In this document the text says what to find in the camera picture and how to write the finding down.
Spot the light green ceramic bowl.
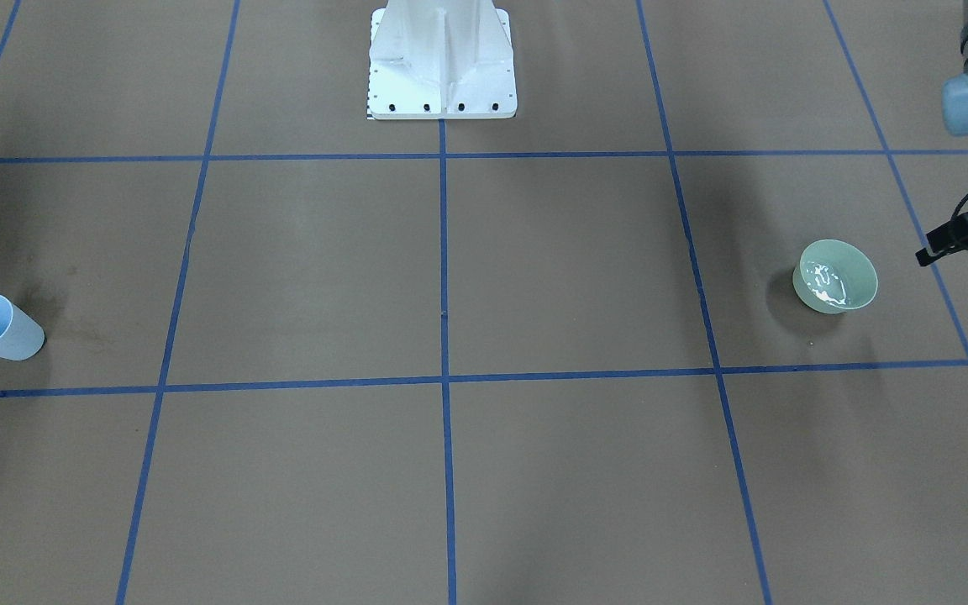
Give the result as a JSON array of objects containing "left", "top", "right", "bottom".
[{"left": 792, "top": 239, "right": 880, "bottom": 314}]

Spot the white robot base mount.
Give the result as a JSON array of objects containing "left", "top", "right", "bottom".
[{"left": 366, "top": 1, "right": 518, "bottom": 120}]

